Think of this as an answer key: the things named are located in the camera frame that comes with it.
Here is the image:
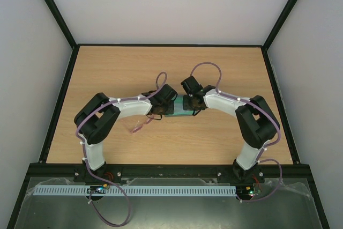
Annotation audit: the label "black enclosure frame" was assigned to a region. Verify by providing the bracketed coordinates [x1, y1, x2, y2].
[5, 0, 330, 229]

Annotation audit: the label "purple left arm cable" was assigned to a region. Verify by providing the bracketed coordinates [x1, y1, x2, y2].
[76, 71, 168, 227]

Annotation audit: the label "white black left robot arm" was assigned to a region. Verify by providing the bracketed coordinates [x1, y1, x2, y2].
[74, 84, 177, 179]

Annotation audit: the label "grey glasses case green lining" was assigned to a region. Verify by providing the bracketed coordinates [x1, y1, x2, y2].
[164, 95, 193, 117]

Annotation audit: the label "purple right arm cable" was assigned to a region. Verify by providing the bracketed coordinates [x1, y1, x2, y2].
[189, 62, 283, 203]

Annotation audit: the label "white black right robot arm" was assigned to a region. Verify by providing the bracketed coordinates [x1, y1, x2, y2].
[181, 76, 281, 182]

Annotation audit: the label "light blue slotted cable duct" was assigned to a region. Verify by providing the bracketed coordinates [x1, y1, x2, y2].
[33, 185, 236, 197]

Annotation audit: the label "pink transparent sunglasses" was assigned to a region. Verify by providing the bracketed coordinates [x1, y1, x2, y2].
[130, 117, 153, 134]

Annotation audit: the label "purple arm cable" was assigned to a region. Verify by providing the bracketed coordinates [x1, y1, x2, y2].
[76, 71, 168, 227]
[189, 62, 283, 203]

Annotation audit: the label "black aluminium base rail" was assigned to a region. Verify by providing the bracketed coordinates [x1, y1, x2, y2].
[28, 162, 311, 186]

